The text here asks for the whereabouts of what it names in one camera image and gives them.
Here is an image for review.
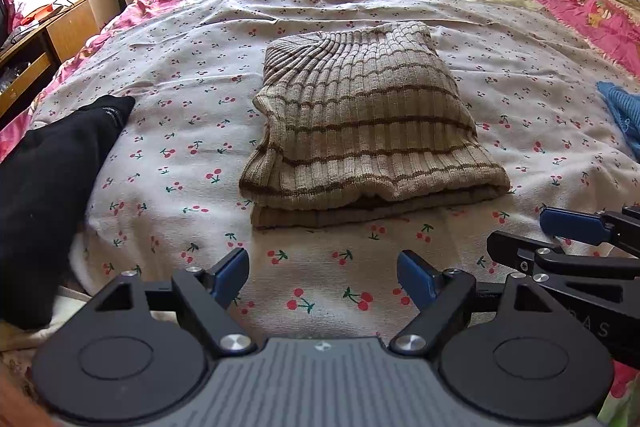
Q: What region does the blue knit sweater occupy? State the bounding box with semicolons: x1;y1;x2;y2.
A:
597;81;640;157

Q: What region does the wooden side cabinet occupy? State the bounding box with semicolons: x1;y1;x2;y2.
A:
1;0;99;128

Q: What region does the beige striped knit sweater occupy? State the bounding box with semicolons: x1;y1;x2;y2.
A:
239;22;511;229

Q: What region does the black garment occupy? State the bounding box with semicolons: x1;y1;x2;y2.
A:
1;95;134;331

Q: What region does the cherry print bed sheet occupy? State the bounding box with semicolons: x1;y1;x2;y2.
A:
37;0;639;338

